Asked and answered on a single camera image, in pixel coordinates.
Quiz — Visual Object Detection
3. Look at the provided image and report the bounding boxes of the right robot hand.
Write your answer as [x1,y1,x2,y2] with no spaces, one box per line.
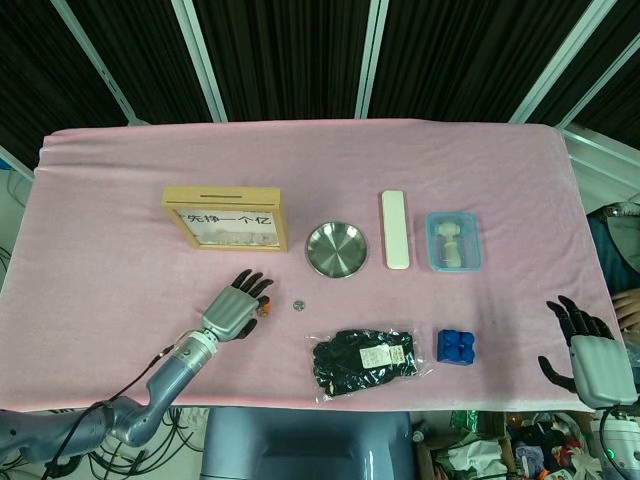
[538,294,639,409]

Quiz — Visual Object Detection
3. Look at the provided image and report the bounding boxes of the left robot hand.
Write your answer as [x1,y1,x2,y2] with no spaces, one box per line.
[200,268,276,345]

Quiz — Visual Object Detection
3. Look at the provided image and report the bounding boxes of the seated person in dark clothes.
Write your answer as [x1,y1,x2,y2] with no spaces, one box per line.
[587,202,640,334]

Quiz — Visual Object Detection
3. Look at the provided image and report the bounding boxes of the round stainless steel dish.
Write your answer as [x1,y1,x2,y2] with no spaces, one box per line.
[305,221,371,280]

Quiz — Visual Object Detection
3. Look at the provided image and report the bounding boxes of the black gloves in plastic bag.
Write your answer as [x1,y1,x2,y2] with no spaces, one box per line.
[305,327,435,403]

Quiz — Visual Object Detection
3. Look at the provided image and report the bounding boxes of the blue-grey robot torso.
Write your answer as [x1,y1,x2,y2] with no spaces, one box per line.
[199,407,417,480]

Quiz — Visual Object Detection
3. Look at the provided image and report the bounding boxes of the cardboard box of clutter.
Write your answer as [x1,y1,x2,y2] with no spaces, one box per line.
[414,409,601,480]

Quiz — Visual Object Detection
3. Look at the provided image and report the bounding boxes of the blue building block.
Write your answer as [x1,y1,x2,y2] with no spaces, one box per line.
[437,328,479,366]

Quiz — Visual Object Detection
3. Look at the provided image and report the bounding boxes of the clear container with blue lid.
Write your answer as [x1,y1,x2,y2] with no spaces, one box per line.
[425,211,486,274]

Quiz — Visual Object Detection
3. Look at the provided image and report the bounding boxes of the pink tablecloth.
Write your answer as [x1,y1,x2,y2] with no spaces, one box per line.
[0,118,632,412]

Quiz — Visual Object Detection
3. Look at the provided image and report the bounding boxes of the white oblong case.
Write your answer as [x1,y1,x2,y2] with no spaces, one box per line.
[381,189,413,272]

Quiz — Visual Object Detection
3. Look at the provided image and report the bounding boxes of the cream toy inside container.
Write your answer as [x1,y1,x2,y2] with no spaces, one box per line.
[433,220,474,269]

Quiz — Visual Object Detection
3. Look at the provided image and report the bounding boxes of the black curtain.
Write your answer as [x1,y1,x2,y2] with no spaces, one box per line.
[0,0,640,166]

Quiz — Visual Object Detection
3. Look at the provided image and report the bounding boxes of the wooden coin box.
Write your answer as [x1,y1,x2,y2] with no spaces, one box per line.
[160,185,290,254]

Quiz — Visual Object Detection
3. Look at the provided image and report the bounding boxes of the black cable bundle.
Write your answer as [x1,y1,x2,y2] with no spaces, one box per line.
[44,407,206,480]

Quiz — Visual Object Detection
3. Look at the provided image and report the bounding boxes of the white aluminium frame post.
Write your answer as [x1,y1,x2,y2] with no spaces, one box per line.
[355,0,390,120]
[49,0,147,126]
[508,0,605,125]
[171,0,229,123]

